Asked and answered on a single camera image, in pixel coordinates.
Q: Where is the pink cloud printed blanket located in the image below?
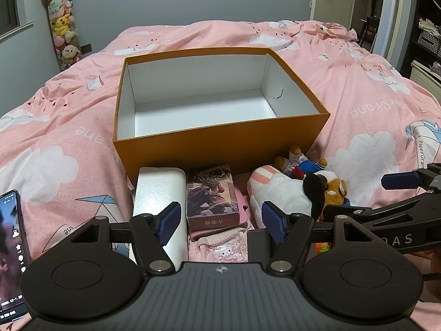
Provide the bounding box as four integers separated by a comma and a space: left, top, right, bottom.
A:
0, 19, 441, 331

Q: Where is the orange cardboard box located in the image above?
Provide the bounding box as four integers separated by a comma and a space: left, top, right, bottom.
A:
112, 47, 330, 186

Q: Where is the white low cabinet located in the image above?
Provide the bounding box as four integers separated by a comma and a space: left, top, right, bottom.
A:
411, 60, 441, 87

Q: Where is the dark storage shelf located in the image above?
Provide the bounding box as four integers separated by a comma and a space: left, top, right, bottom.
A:
410, 0, 441, 87

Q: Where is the dark wooden chair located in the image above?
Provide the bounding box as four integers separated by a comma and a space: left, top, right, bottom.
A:
360, 15, 380, 47

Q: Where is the window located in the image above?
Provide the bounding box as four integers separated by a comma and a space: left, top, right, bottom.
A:
0, 0, 33, 40

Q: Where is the white glossy case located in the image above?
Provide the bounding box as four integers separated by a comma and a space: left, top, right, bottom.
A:
133, 166, 188, 272

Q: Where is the pink cloth pouch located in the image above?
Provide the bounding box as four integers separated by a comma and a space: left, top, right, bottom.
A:
189, 227, 249, 263

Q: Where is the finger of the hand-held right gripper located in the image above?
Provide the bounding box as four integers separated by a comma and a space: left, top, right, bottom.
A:
381, 164, 441, 194
323, 191, 441, 226

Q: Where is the clear column of plush toys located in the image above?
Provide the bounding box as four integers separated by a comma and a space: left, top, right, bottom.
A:
39, 0, 83, 71

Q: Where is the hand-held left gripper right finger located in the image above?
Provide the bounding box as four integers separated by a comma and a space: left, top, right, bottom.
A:
261, 200, 379, 277

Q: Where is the purple illustrated card box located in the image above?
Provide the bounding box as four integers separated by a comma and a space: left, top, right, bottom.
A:
186, 165, 242, 231

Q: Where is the pink box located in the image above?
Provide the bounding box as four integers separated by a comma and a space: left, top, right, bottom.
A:
238, 193, 253, 230

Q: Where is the black smartphone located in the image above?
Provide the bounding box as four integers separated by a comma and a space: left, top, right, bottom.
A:
0, 189, 32, 325

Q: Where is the beige room door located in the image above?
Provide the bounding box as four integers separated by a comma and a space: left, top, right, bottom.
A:
309, 0, 359, 30

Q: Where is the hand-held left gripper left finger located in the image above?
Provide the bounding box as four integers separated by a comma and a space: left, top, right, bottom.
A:
70, 201, 182, 277

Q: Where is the brown bear plush blue outfit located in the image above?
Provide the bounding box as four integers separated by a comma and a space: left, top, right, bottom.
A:
275, 145, 350, 221

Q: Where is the white plush toy black ear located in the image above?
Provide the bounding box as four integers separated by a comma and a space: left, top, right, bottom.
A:
247, 165, 336, 230

